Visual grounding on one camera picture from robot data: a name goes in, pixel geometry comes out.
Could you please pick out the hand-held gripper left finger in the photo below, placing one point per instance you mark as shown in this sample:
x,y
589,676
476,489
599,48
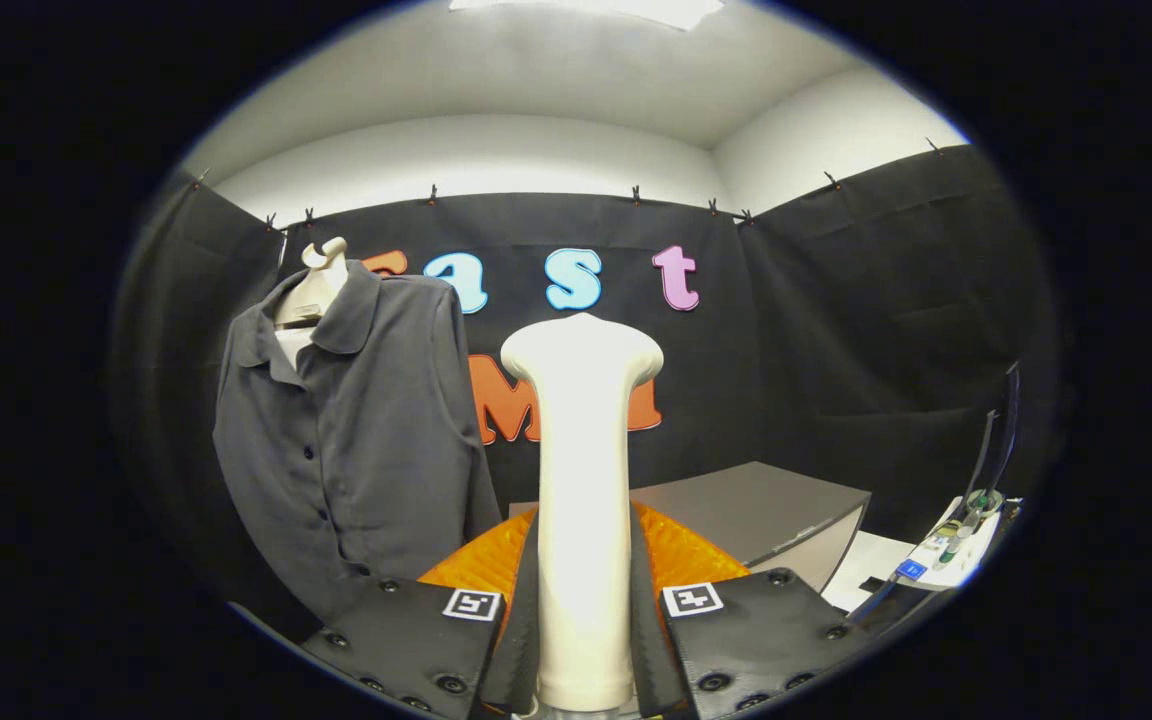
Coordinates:
x,y
524,640

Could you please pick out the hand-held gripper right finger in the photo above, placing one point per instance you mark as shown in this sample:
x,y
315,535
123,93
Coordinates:
x,y
648,640

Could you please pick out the white garment steamer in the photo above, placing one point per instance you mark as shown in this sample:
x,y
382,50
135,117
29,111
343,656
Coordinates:
x,y
584,500

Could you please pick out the dark grey button shirt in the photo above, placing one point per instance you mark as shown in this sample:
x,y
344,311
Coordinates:
x,y
376,430

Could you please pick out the cream garment hanger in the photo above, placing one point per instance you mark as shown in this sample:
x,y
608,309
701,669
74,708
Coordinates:
x,y
316,290

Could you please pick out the grey cabinet with drawers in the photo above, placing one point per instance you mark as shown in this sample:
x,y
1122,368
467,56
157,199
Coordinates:
x,y
756,510

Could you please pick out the black backdrop cloth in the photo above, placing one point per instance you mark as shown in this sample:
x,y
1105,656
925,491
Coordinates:
x,y
836,330

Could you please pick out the row of black cloth clips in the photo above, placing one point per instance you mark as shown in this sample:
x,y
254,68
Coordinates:
x,y
635,192

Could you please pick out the large ceiling light panel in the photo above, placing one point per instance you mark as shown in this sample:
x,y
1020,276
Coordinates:
x,y
636,8

